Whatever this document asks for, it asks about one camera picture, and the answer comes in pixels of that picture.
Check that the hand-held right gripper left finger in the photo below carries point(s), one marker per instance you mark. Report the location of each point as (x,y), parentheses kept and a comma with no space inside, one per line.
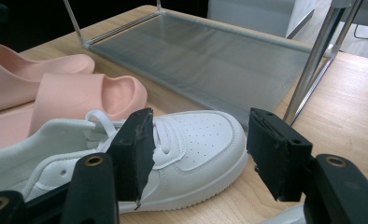
(132,155)

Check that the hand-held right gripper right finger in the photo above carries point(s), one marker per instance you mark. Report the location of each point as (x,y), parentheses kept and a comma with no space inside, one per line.
(278,155)

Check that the white sneaker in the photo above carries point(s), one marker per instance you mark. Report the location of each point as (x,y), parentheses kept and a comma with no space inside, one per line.
(200,146)

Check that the pink slipper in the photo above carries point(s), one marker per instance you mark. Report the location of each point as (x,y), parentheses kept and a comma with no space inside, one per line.
(23,71)
(70,93)

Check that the metal shoe rack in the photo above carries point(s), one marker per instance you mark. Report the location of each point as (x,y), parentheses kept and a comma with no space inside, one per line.
(188,56)

